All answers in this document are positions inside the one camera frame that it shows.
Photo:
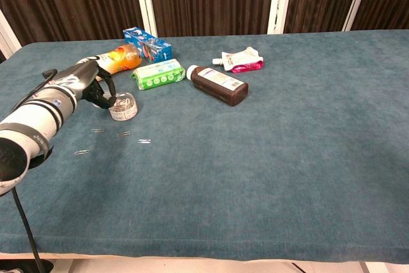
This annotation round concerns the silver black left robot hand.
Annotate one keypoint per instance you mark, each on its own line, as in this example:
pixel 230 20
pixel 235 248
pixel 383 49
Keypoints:
pixel 84 76

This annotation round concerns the silver paper clip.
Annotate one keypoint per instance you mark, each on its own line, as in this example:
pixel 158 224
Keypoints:
pixel 144 141
pixel 97 130
pixel 81 152
pixel 124 133

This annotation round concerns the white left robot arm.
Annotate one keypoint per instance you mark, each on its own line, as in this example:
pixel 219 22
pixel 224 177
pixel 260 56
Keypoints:
pixel 35 116

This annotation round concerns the orange drink bottle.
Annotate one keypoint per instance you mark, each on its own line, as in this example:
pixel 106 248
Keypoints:
pixel 123 59

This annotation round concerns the clear paper clip container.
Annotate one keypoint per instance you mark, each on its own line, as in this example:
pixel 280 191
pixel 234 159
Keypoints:
pixel 125 111

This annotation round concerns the blue toothpaste box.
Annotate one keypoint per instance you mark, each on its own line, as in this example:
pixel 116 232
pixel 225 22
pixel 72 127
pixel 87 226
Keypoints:
pixel 148 46

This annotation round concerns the green wet wipes pack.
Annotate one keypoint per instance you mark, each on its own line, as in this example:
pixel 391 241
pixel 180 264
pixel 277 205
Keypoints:
pixel 158 74

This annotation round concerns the brown medicine bottle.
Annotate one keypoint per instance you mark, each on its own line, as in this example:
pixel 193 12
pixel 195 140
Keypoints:
pixel 217 86

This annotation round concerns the crumpled white pink pouch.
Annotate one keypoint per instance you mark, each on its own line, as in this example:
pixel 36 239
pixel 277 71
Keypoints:
pixel 239 59

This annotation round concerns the teal table cloth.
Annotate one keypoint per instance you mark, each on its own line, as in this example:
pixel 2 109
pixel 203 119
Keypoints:
pixel 255 158

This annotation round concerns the black object under table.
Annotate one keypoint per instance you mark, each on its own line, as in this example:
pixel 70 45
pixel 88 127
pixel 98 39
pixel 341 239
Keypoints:
pixel 22 266

